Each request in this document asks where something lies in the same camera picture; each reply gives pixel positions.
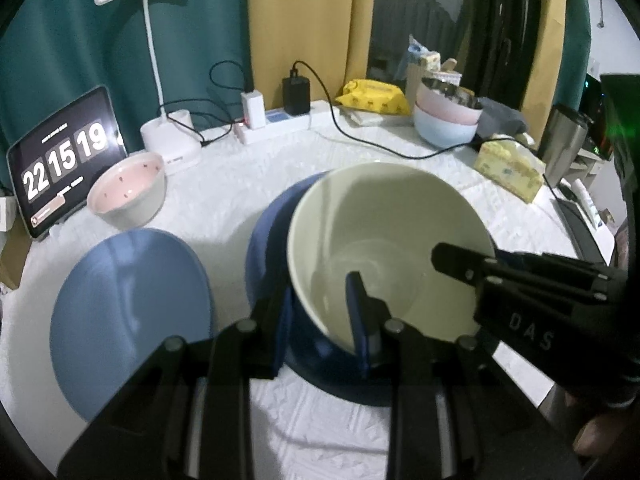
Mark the cream yellow bowl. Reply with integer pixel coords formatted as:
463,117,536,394
286,162,495,353

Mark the dark blue bowl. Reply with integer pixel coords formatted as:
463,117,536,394
245,172,392,406

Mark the light blue plate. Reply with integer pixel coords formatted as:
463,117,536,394
50,229,215,422

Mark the right hand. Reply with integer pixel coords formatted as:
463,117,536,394
573,416,625,457

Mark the yellow tissue box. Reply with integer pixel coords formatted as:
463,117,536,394
473,138,546,204

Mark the light blue stacked bowl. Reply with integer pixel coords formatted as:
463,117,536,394
413,105,477,148

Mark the grey cloth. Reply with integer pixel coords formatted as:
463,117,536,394
476,98,529,139

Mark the pink stacked bowl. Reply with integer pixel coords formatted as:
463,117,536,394
416,81,483,126

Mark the steel travel mug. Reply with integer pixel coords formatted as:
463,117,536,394
537,104,591,188

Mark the steel inner bowl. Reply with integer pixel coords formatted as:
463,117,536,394
421,77,477,108

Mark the yellow wipes pack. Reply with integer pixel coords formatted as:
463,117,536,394
336,79,411,116

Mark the white basket container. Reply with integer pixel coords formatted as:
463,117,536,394
405,35,462,107

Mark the pink strawberry bowl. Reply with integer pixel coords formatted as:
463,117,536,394
87,152,166,231

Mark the white power strip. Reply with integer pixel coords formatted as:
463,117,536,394
233,100,340,145

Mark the cardboard box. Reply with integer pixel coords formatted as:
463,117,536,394
0,217,32,290

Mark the black charger block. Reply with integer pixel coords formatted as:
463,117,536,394
282,76,310,116

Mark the white charger block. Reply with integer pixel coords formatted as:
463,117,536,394
241,90,266,129

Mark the white desk lamp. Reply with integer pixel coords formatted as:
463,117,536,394
93,0,202,176

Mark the small white box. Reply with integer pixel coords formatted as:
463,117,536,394
0,196,17,233

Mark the tablet showing clock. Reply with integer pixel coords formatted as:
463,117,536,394
6,86,127,240

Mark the yellow curtain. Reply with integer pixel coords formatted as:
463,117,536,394
247,0,374,108

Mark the teal curtain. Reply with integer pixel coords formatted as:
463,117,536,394
0,0,254,162

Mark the black charger cable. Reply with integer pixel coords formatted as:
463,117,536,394
290,58,561,191

